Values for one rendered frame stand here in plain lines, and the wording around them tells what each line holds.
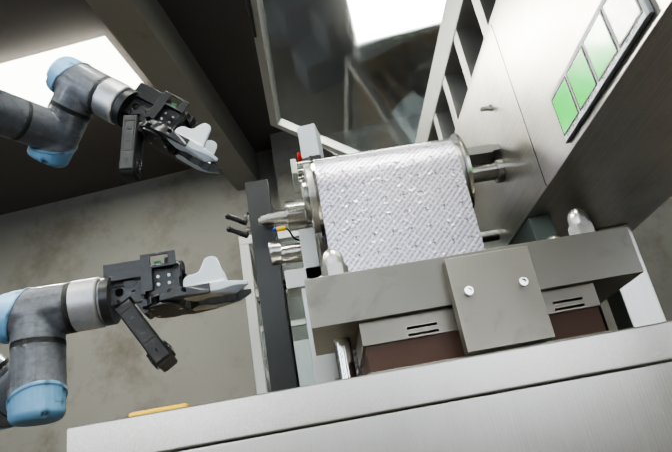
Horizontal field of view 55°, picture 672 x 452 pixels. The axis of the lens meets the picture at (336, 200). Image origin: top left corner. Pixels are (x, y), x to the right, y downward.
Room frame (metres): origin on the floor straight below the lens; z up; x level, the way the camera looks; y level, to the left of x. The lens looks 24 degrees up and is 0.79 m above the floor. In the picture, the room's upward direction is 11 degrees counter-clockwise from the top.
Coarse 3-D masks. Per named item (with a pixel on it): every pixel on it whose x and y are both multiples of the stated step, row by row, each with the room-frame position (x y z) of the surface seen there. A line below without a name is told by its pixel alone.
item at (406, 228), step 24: (432, 192) 0.95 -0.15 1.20; (456, 192) 0.95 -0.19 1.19; (336, 216) 0.93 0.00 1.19; (360, 216) 0.94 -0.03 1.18; (384, 216) 0.94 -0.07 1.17; (408, 216) 0.94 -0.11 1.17; (432, 216) 0.95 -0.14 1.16; (456, 216) 0.95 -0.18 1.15; (336, 240) 0.93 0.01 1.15; (360, 240) 0.94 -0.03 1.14; (384, 240) 0.94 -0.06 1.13; (408, 240) 0.94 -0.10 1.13; (432, 240) 0.94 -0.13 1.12; (456, 240) 0.95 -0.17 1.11; (480, 240) 0.95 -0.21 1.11; (360, 264) 0.94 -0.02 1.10; (384, 264) 0.94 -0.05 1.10
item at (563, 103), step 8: (560, 88) 0.71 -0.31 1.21; (560, 96) 0.72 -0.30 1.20; (568, 96) 0.70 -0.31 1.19; (560, 104) 0.73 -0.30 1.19; (568, 104) 0.71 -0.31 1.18; (560, 112) 0.73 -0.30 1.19; (568, 112) 0.71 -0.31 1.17; (576, 112) 0.70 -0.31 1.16; (560, 120) 0.74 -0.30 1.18; (568, 120) 0.72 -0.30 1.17
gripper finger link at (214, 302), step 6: (228, 294) 0.94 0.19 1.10; (234, 294) 0.94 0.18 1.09; (240, 294) 0.94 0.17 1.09; (246, 294) 0.94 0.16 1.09; (204, 300) 0.93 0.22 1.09; (210, 300) 0.94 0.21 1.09; (216, 300) 0.94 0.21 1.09; (222, 300) 0.94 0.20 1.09; (228, 300) 0.94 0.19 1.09; (234, 300) 0.94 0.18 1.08; (240, 300) 0.94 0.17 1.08; (198, 306) 0.93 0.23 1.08; (204, 306) 0.94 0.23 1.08; (210, 306) 0.95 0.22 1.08; (216, 306) 0.95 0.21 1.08; (222, 306) 0.96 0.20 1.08
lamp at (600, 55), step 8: (600, 16) 0.58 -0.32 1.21; (600, 24) 0.58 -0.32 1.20; (592, 32) 0.60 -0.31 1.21; (600, 32) 0.59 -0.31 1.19; (592, 40) 0.61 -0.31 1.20; (600, 40) 0.59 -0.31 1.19; (608, 40) 0.58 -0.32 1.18; (592, 48) 0.61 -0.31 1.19; (600, 48) 0.60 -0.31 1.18; (608, 48) 0.58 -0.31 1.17; (592, 56) 0.62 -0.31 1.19; (600, 56) 0.60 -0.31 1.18; (608, 56) 0.59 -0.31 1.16; (600, 64) 0.61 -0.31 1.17; (600, 72) 0.62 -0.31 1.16
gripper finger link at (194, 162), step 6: (210, 144) 1.00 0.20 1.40; (216, 144) 1.00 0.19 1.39; (180, 150) 0.98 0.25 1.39; (210, 150) 1.00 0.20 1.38; (180, 156) 0.98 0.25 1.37; (186, 156) 0.98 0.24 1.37; (192, 156) 0.99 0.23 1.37; (186, 162) 1.00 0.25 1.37; (192, 162) 0.99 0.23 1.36; (198, 162) 0.99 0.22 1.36; (204, 162) 0.99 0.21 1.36; (210, 162) 1.00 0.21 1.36; (198, 168) 1.00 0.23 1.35; (204, 168) 0.99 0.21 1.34; (210, 168) 0.99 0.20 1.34; (216, 168) 0.99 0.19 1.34
